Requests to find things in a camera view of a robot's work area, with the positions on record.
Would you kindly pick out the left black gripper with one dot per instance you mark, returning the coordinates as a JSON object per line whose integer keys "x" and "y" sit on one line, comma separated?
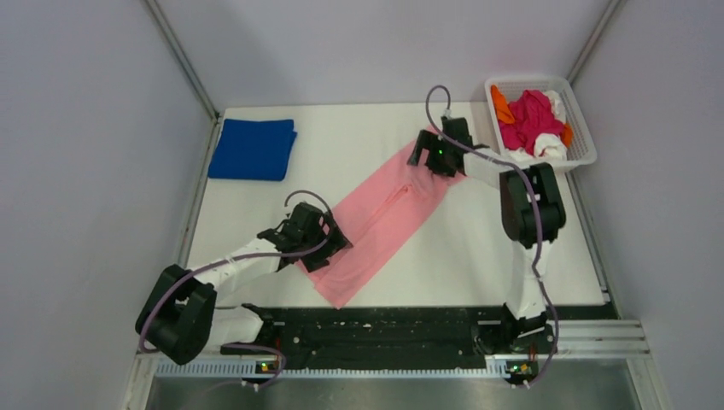
{"x": 316, "y": 260}

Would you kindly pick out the white slotted cable duct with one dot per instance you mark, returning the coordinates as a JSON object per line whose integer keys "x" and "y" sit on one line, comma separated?
{"x": 259, "y": 367}

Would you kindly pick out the light pink t shirt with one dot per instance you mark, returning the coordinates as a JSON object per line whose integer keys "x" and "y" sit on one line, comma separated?
{"x": 378, "y": 217}

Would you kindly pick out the magenta t shirt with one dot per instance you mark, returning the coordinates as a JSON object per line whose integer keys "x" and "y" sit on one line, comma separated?
{"x": 534, "y": 116}

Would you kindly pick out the white plastic basket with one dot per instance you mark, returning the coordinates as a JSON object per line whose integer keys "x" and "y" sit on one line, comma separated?
{"x": 581, "y": 150}

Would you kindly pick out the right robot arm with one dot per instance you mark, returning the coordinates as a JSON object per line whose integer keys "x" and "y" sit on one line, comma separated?
{"x": 532, "y": 214}

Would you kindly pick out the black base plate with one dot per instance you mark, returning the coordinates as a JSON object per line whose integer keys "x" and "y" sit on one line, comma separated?
{"x": 394, "y": 338}

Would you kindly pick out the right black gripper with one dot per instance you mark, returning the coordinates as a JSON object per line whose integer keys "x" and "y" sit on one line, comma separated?
{"x": 426, "y": 140}

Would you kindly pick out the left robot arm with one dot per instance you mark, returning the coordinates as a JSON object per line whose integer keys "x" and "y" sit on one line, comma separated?
{"x": 183, "y": 317}

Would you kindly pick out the folded blue t shirt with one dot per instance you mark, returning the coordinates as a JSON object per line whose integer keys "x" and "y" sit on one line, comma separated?
{"x": 253, "y": 150}

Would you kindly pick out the orange cloth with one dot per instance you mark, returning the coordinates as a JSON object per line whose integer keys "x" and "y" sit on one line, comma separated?
{"x": 501, "y": 107}

